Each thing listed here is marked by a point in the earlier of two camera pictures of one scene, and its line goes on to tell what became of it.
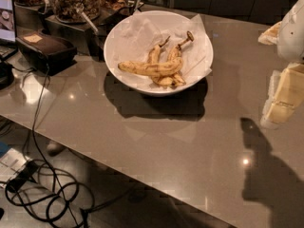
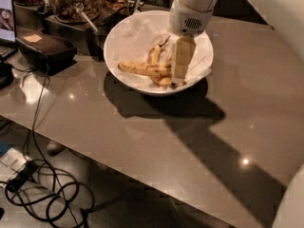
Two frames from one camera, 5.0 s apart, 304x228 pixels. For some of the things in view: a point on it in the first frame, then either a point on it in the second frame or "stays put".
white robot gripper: (292, 32) -> (186, 20)
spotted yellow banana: (159, 69) stays put
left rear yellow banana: (154, 53) stays put
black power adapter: (27, 172) stays put
